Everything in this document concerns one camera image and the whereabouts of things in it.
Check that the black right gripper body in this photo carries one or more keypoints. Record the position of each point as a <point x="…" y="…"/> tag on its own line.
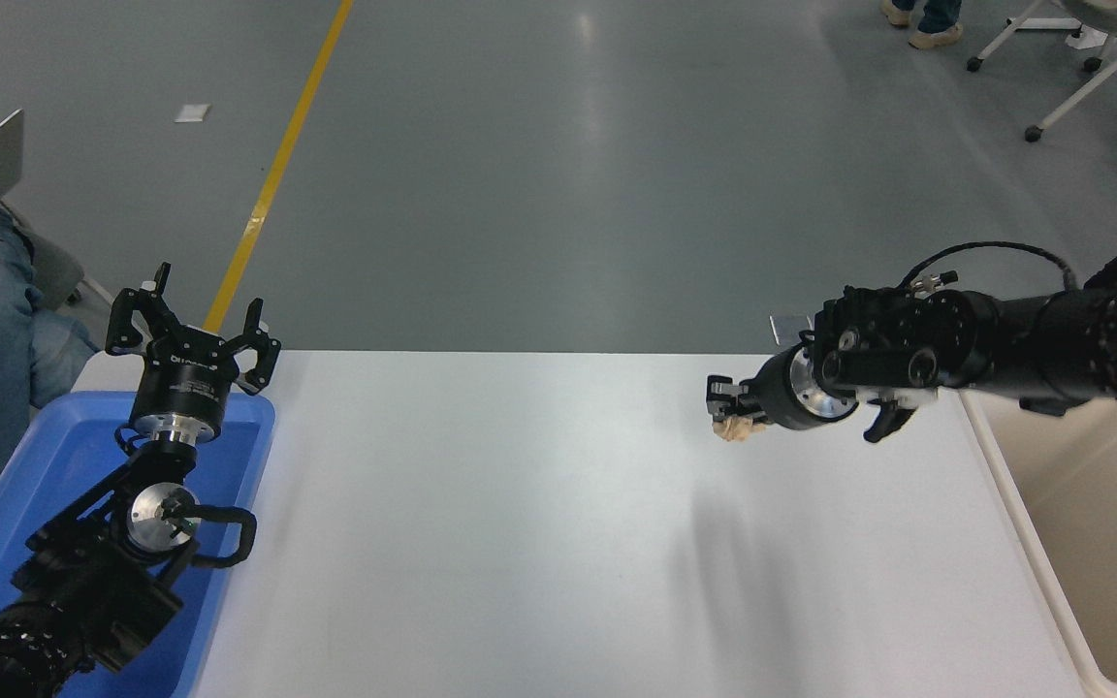
<point x="774" y="397"/>

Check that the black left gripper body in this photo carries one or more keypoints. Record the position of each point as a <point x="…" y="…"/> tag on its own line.
<point x="180" y="388"/>

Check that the tan paper ball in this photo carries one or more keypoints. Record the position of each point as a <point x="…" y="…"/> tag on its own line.
<point x="738" y="430"/>

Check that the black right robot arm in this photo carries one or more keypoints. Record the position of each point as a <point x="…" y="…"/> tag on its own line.
<point x="1005" y="339"/>

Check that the small grey floor plate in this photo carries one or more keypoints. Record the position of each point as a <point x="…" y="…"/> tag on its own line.
<point x="788" y="328"/>

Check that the grey office chair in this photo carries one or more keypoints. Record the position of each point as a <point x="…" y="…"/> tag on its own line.
<point x="54" y="267"/>

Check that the blue plastic tray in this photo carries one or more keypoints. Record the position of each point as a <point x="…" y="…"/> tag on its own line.
<point x="54" y="456"/>

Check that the white paper scrap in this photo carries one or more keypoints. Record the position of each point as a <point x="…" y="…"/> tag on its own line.
<point x="193" y="113"/>

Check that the large pale bin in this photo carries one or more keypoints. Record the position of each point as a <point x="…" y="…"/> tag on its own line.
<point x="1101" y="543"/>

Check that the white wheeled chair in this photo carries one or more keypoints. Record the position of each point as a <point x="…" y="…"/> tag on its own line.
<point x="1111" y="12"/>

